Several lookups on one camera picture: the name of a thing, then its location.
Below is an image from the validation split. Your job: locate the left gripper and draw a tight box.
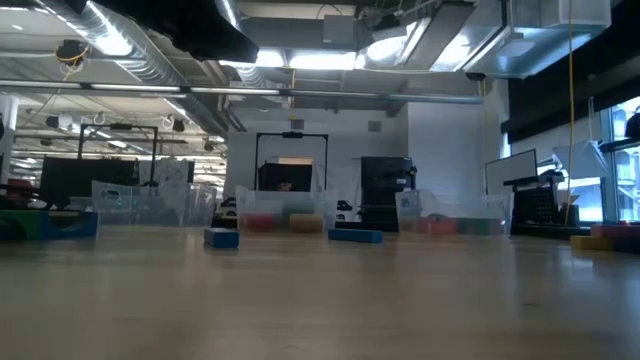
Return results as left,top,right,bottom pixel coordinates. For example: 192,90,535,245
64,0,260,64

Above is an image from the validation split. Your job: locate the red cylinder block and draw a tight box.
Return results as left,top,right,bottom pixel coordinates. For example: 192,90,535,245
240,213,280,233

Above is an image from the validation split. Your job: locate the green cylinder block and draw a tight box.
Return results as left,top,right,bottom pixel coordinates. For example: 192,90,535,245
280,200,317,220

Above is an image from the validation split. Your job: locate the yellow cylinder block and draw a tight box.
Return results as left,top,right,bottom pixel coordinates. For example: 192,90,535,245
288,213,326,235

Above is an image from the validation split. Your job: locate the green arch block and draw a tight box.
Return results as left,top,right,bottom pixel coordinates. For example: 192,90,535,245
456,217,505,237
0,209,46,243

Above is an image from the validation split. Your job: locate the ceiling light panel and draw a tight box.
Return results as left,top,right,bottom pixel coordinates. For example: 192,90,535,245
218,47,287,70
287,49,359,72

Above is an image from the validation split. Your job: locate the long grey ceiling pipe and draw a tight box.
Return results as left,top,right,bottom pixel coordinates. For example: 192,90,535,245
0,78,484,106

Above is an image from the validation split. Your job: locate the grey ceiling box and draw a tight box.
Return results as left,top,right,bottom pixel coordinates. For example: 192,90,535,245
321,13,363,50

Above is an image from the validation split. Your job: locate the white printed sheet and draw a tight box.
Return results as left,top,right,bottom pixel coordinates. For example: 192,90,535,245
138,158,197,202

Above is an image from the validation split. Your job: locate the black screen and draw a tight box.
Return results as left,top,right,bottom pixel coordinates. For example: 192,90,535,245
256,160,315,194

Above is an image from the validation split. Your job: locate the clear plastic bin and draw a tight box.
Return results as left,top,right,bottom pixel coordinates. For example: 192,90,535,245
91,180,219,227
235,185,338,234
394,188,517,237

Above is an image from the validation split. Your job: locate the black monitor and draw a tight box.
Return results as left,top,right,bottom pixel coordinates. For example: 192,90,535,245
38,155,143,211

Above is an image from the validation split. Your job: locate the blue arch block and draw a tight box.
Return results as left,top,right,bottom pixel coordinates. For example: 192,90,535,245
38,210,100,241

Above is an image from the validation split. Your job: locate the black cabinet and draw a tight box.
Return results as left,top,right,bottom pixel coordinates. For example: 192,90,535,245
359,155,418,224

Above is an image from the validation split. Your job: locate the white board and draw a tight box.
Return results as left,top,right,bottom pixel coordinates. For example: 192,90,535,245
483,147,540,198

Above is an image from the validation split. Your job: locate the black pegboard cart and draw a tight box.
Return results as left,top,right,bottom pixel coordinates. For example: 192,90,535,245
511,169,582,239

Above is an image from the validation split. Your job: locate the white hanging cloth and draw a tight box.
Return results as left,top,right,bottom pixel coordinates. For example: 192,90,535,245
550,138,611,181

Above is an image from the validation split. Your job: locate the yellow long block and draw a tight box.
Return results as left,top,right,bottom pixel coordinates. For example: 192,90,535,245
569,234,618,253

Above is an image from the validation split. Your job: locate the window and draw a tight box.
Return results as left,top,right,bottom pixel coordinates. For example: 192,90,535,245
599,94,640,224

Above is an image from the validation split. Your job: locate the pink long block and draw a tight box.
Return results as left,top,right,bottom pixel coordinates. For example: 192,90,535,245
589,223,640,240

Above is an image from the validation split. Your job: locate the shiny round duct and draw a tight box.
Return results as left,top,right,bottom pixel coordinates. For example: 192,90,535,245
213,0,244,32

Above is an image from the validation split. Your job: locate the black gantry frame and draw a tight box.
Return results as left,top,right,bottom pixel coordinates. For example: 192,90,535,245
76,122,160,189
253,131,330,193

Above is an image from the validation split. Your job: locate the yellow power cable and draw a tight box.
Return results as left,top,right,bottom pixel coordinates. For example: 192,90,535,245
563,0,578,227

